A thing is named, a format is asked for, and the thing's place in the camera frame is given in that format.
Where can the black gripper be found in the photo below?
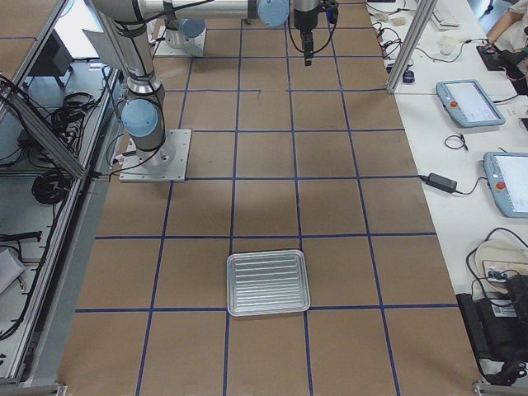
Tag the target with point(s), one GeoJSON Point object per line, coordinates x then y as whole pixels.
{"type": "Point", "coordinates": [304, 19]}

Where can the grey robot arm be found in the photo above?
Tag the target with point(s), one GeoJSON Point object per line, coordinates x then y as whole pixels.
{"type": "Point", "coordinates": [181, 29]}
{"type": "Point", "coordinates": [130, 20]}

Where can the silver ribbed metal tray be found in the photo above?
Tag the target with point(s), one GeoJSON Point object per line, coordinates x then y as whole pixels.
{"type": "Point", "coordinates": [270, 282]}

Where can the far blue teach pendant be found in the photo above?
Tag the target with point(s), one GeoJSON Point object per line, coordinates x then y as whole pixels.
{"type": "Point", "coordinates": [468, 104]}

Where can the blue teach pendant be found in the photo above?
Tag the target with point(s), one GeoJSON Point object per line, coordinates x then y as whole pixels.
{"type": "Point", "coordinates": [507, 179]}
{"type": "Point", "coordinates": [468, 104]}

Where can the black power adapter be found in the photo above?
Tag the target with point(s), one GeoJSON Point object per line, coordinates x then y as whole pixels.
{"type": "Point", "coordinates": [439, 182]}

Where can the near blue teach pendant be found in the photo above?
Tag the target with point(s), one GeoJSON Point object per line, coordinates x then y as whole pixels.
{"type": "Point", "coordinates": [507, 179]}

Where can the wrist black camera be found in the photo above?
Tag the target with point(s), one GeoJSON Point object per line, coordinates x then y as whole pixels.
{"type": "Point", "coordinates": [330, 8]}

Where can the aluminium frame post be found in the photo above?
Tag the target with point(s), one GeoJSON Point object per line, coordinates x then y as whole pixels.
{"type": "Point", "coordinates": [416, 28]}

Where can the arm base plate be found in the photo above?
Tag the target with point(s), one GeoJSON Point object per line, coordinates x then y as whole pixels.
{"type": "Point", "coordinates": [192, 49]}
{"type": "Point", "coordinates": [167, 165]}

